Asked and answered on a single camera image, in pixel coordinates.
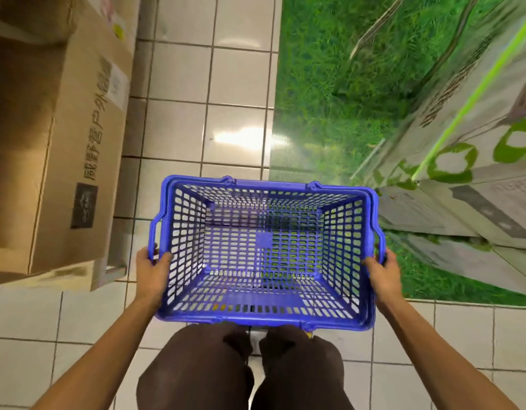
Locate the person's left hand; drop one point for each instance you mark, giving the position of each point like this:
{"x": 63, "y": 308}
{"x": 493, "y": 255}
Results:
{"x": 152, "y": 273}

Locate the person's right hand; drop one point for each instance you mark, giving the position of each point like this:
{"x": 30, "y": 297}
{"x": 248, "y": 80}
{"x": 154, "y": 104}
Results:
{"x": 384, "y": 277}

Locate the blue plastic shopping basket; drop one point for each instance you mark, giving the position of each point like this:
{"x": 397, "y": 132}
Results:
{"x": 263, "y": 187}

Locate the person's left forearm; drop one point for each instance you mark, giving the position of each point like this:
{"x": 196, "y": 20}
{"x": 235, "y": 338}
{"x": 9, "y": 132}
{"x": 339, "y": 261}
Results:
{"x": 96, "y": 358}

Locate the person's right forearm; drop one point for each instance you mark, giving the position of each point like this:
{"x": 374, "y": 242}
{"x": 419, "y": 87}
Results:
{"x": 442, "y": 358}

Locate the person's left leg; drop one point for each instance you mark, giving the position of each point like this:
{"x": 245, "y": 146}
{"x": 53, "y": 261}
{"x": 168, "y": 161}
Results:
{"x": 194, "y": 371}

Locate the person's leg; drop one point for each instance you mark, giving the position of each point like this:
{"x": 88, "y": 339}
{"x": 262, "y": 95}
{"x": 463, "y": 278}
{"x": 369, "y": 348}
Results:
{"x": 301, "y": 371}
{"x": 194, "y": 371}

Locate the person's right leg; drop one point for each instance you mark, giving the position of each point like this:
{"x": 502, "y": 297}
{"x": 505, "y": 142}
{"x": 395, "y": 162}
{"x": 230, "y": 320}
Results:
{"x": 301, "y": 371}

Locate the white green display stand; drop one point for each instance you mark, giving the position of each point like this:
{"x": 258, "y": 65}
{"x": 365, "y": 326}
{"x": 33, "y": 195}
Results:
{"x": 459, "y": 145}

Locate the large brown cardboard box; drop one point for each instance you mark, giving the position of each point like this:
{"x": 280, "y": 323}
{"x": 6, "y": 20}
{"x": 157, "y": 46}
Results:
{"x": 32, "y": 145}

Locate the green grass floor mat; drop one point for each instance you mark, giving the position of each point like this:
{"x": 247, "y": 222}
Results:
{"x": 322, "y": 81}

